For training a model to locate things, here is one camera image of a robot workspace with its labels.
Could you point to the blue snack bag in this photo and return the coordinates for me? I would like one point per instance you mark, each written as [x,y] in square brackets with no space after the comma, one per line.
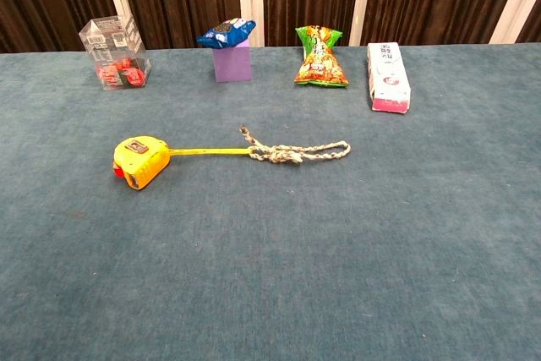
[226,34]

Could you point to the clear plastic box red items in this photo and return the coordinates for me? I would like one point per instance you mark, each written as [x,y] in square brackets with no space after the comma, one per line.
[114,54]

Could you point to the yellow tape measure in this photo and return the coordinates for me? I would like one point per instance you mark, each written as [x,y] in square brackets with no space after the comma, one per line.
[141,161]

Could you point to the green snack bag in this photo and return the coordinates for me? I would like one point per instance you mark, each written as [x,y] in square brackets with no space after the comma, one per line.
[319,58]

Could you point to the white pink carton box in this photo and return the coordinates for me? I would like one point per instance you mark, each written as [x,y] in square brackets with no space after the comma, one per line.
[389,78]

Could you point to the purple block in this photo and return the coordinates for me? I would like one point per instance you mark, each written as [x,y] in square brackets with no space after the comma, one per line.
[232,63]

